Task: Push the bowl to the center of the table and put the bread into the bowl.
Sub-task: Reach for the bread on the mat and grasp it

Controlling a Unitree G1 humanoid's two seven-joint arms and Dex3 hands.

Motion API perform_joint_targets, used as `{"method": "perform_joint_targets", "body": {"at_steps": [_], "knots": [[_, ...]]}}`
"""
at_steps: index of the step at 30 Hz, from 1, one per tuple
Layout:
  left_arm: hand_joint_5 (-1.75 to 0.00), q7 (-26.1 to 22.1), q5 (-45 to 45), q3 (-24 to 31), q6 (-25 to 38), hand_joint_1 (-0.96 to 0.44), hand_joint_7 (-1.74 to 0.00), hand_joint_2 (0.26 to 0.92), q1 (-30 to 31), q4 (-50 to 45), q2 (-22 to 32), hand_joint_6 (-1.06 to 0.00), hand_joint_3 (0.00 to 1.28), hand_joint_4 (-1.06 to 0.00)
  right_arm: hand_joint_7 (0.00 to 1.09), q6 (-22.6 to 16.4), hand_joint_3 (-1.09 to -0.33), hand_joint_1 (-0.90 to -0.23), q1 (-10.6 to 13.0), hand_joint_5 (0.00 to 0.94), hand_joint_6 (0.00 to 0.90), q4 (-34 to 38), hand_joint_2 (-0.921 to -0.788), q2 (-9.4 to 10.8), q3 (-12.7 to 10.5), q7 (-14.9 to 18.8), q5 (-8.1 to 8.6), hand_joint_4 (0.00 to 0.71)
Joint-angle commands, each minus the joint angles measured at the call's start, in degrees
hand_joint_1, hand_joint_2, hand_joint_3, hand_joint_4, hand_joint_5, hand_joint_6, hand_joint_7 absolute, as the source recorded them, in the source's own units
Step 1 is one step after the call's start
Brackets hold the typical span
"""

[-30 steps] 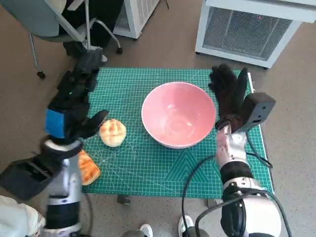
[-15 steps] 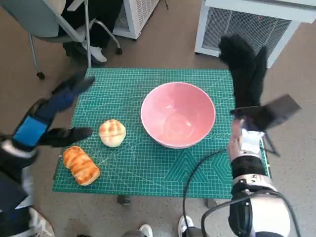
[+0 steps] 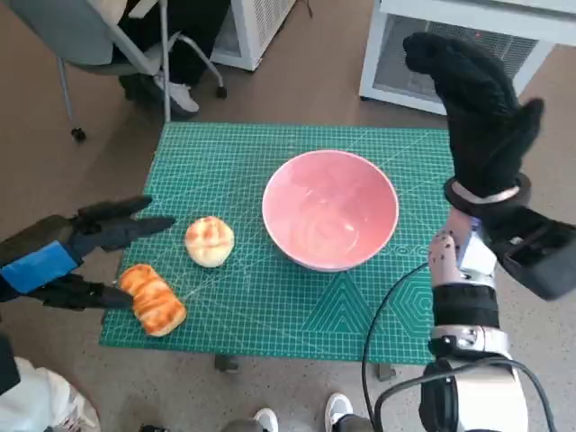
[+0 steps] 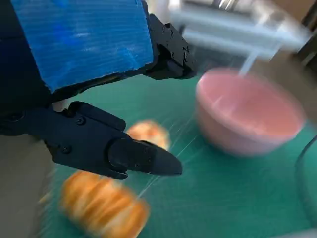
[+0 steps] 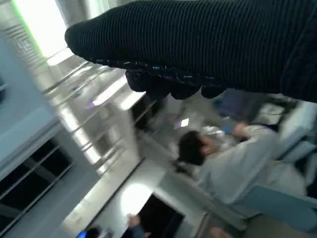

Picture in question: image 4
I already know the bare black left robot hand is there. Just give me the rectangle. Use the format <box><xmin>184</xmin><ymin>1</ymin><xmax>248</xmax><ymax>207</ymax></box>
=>
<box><xmin>0</xmin><ymin>0</ymin><xmax>196</xmax><ymax>180</ymax></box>

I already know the round toy bread bun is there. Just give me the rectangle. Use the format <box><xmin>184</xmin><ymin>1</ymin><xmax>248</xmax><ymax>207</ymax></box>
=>
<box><xmin>126</xmin><ymin>120</ymin><xmax>171</xmax><ymax>151</ymax></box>

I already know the long orange toy bread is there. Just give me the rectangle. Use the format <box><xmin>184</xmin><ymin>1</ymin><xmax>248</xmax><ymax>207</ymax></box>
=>
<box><xmin>59</xmin><ymin>171</ymin><xmax>151</xmax><ymax>238</ymax></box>

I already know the pink bowl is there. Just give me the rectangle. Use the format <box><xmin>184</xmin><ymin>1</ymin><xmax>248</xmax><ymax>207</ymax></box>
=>
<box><xmin>195</xmin><ymin>68</ymin><xmax>307</xmax><ymax>157</ymax></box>

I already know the large white mesh cabinet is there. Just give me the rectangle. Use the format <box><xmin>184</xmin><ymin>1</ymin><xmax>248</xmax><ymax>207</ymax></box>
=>
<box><xmin>168</xmin><ymin>0</ymin><xmax>313</xmax><ymax>77</ymax></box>

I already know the green cutting mat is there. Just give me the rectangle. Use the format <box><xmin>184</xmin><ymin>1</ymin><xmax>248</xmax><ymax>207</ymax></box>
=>
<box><xmin>41</xmin><ymin>57</ymin><xmax>317</xmax><ymax>238</ymax></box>

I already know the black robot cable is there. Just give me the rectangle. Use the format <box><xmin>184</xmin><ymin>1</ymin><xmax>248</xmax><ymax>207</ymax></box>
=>
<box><xmin>295</xmin><ymin>135</ymin><xmax>317</xmax><ymax>219</ymax></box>

